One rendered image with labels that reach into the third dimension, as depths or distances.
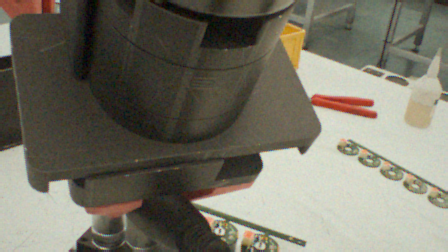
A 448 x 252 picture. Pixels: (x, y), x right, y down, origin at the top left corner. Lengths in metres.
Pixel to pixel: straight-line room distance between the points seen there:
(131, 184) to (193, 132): 0.03
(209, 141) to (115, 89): 0.04
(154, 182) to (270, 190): 0.33
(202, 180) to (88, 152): 0.04
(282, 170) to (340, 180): 0.06
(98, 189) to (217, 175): 0.04
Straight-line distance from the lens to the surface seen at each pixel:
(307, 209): 0.49
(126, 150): 0.17
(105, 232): 0.38
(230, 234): 0.35
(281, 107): 0.19
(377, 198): 0.53
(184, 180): 0.18
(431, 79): 0.67
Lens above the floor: 1.04
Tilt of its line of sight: 29 degrees down
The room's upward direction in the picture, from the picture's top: 7 degrees clockwise
